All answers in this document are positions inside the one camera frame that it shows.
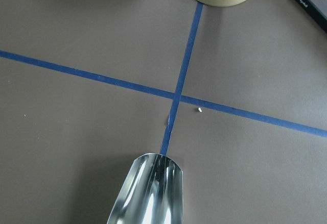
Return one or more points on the steel ice scoop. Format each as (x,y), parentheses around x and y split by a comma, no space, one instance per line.
(152,192)

